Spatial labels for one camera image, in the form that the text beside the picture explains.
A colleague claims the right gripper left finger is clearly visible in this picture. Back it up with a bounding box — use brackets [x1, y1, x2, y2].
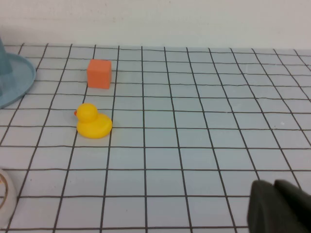
[247, 180, 302, 233]

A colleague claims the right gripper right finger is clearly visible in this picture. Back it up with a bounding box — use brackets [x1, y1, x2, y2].
[274, 179, 311, 233]

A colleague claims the blue cup stand with posts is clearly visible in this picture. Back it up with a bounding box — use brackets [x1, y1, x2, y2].
[0, 36, 37, 110]

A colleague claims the grid pattern tablecloth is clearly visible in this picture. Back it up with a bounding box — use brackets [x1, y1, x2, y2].
[0, 43, 311, 233]

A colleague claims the yellow rubber duck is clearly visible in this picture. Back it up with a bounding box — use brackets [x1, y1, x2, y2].
[73, 103, 113, 140]

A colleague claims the orange foam cube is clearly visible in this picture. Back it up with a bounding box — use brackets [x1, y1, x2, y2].
[86, 59, 112, 90]

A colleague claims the white tape roll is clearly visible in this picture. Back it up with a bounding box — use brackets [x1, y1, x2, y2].
[0, 168, 18, 229]

